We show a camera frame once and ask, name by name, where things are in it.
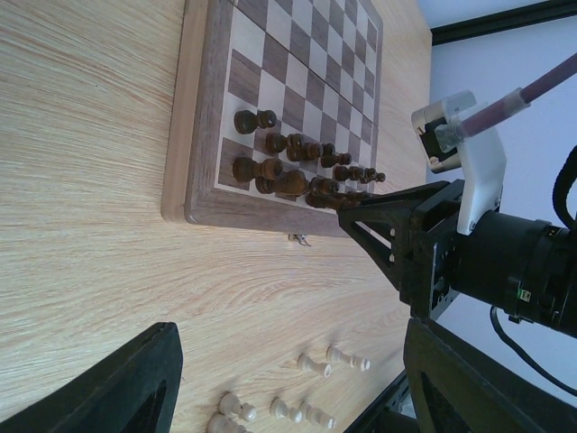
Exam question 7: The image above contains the light pawn bottom right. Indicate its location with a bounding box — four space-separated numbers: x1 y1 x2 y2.
270 398 303 424

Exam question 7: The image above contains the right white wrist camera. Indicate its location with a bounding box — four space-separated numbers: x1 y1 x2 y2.
411 90 507 235

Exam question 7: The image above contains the light piece far right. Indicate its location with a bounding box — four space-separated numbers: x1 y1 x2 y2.
326 345 371 372

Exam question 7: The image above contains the dark knight chess piece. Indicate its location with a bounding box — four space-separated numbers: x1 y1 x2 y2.
255 170 308 196

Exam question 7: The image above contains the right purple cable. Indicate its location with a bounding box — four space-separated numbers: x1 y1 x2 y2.
459 53 577 141

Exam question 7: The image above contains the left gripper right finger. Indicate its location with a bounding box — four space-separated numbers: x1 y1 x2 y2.
403 318 576 432

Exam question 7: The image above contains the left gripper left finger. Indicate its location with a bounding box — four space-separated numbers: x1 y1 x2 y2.
1 322 183 432

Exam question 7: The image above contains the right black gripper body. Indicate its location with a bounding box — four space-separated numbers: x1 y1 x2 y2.
398 180 464 320

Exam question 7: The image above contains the light piece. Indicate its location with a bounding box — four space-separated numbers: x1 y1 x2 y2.
206 413 250 433
326 345 371 372

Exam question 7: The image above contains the light piece bottom centre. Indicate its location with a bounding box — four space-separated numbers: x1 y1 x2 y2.
206 413 250 433

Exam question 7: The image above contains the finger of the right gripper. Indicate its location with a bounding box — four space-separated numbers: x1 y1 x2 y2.
336 180 452 294

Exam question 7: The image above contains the metal board latch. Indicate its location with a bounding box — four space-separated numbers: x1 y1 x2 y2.
288 234 311 247

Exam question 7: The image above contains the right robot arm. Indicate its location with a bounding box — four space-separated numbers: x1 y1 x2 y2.
337 152 576 336

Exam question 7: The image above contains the wooden chess board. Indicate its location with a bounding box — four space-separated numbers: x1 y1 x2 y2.
160 1 383 236

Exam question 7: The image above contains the dark pawn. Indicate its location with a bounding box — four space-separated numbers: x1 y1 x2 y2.
334 166 366 181
233 157 283 182
320 152 352 168
265 133 302 153
286 143 323 161
361 168 386 184
234 110 277 134

